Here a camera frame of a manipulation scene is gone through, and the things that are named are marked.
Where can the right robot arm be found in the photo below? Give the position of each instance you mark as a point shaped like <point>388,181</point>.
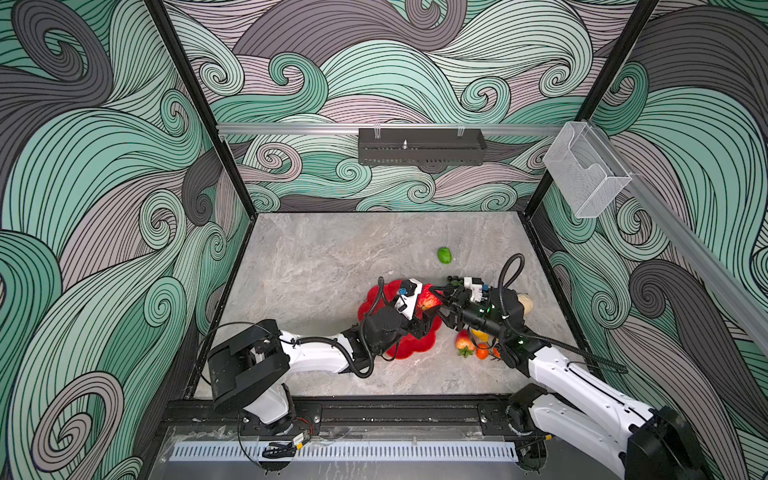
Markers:
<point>627,436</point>

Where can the white slotted cable duct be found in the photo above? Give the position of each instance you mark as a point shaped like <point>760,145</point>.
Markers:
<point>355,450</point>

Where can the green lime fruit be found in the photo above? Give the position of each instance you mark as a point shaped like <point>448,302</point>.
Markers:
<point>444,255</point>

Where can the aluminium rail right wall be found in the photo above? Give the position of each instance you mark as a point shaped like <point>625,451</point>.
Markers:
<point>661,191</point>

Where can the orange cherry tomato left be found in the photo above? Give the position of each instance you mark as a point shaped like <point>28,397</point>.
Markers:
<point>482,351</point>

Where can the black perforated wall tray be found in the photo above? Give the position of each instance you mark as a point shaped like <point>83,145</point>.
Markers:
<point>430,148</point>

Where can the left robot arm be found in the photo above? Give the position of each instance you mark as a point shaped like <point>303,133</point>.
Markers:
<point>247,372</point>

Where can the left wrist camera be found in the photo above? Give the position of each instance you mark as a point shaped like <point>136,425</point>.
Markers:
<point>409,295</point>

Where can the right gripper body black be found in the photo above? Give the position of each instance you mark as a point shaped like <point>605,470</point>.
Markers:
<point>476,317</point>

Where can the red yellow apple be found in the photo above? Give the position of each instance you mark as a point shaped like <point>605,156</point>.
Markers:
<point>464,344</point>

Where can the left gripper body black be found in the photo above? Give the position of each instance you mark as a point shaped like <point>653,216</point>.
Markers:
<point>413,327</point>

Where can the clear plastic wall bin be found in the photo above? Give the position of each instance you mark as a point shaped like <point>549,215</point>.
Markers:
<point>586,168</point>

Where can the yellow lemon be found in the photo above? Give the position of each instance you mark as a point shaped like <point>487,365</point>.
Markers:
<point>481,336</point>

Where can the red flower-shaped fruit bowl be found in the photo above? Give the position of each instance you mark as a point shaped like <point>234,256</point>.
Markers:
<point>374,300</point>

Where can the pale yellow pear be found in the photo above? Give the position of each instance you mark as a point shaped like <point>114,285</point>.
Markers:
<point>527,302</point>

